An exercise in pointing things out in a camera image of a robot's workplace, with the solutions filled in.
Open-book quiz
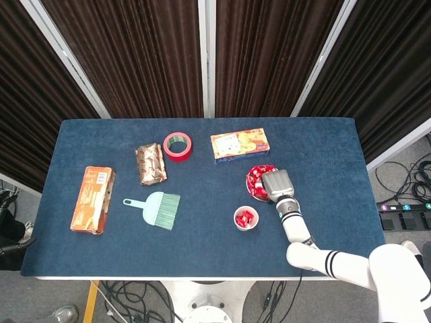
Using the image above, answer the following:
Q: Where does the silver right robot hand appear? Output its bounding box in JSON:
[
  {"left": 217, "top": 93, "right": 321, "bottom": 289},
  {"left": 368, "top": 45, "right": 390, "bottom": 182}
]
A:
[{"left": 261, "top": 169, "right": 296, "bottom": 205}]

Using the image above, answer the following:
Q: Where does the plate of red candies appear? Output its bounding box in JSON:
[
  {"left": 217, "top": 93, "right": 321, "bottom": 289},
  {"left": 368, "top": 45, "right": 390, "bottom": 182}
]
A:
[{"left": 247, "top": 164, "right": 279, "bottom": 203}]

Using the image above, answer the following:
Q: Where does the red object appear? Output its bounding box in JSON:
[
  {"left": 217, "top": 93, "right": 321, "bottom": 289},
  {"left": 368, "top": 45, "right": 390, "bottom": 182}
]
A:
[{"left": 236, "top": 209, "right": 256, "bottom": 228}]

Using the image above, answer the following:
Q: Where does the white paper cup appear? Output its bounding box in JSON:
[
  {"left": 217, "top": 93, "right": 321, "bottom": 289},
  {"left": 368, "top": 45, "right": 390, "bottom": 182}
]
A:
[{"left": 233, "top": 205, "right": 260, "bottom": 231}]

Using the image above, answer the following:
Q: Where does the round metal plate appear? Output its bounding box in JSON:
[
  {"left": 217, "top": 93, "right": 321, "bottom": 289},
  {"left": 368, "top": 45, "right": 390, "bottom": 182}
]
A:
[{"left": 246, "top": 164, "right": 280, "bottom": 203}]

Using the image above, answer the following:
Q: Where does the blue yellow cracker box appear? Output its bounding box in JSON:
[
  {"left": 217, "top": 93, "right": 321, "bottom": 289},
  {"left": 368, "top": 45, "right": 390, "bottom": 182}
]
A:
[{"left": 210, "top": 127, "right": 271, "bottom": 165}]

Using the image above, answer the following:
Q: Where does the blue felt tablecloth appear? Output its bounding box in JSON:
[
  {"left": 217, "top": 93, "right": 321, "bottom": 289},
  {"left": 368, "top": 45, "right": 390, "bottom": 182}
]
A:
[{"left": 20, "top": 117, "right": 387, "bottom": 277}]

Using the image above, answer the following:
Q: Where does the red tape roll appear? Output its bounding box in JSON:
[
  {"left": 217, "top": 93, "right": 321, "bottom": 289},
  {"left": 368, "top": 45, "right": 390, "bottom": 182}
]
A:
[{"left": 163, "top": 132, "right": 193, "bottom": 163}]

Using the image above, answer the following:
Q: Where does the white green hand brush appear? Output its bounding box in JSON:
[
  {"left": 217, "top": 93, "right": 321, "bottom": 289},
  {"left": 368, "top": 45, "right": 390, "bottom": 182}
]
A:
[{"left": 123, "top": 191, "right": 181, "bottom": 231}]

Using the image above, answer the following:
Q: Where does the brown curtain panel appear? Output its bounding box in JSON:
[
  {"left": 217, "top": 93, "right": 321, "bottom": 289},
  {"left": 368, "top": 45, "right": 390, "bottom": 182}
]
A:
[
  {"left": 298, "top": 0, "right": 431, "bottom": 164},
  {"left": 215, "top": 0, "right": 345, "bottom": 118},
  {"left": 0, "top": 0, "right": 102, "bottom": 192},
  {"left": 40, "top": 0, "right": 205, "bottom": 118}
]

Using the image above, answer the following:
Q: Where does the brown patterned snack bag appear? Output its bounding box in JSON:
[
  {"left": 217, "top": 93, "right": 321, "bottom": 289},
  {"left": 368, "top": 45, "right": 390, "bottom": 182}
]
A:
[{"left": 135, "top": 142, "right": 168, "bottom": 186}]

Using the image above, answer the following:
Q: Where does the white sneaker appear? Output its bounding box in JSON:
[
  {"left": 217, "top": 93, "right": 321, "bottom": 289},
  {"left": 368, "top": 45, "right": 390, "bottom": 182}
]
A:
[{"left": 400, "top": 239, "right": 426, "bottom": 263}]

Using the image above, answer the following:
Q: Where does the orange cardboard box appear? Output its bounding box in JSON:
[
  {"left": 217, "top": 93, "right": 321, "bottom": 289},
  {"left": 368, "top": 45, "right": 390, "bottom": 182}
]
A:
[{"left": 69, "top": 166, "right": 117, "bottom": 236}]

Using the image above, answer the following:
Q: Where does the grey shoe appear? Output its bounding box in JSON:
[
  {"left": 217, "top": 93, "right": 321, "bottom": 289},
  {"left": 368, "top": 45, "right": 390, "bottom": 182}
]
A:
[{"left": 43, "top": 304, "right": 79, "bottom": 323}]

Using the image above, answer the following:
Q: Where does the black floor cable bundle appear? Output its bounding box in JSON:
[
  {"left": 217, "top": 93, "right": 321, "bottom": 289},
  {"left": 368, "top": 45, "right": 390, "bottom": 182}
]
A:
[
  {"left": 257, "top": 281, "right": 304, "bottom": 323},
  {"left": 375, "top": 134, "right": 431, "bottom": 206},
  {"left": 97, "top": 281, "right": 183, "bottom": 323}
]

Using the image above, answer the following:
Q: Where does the white partition bottom rail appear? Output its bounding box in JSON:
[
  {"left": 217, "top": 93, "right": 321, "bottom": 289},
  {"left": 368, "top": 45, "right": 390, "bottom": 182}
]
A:
[
  {"left": 0, "top": 173, "right": 43, "bottom": 198},
  {"left": 366, "top": 117, "right": 431, "bottom": 172}
]

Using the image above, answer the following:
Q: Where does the white partition post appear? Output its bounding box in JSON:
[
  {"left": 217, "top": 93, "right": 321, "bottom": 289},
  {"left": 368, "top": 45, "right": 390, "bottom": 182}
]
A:
[
  {"left": 290, "top": 0, "right": 358, "bottom": 118},
  {"left": 197, "top": 0, "right": 217, "bottom": 118},
  {"left": 19, "top": 0, "right": 112, "bottom": 118}
]

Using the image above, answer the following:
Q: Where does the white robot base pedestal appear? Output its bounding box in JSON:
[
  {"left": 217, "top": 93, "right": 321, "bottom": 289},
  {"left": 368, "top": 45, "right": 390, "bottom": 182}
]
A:
[{"left": 158, "top": 279, "right": 255, "bottom": 323}]

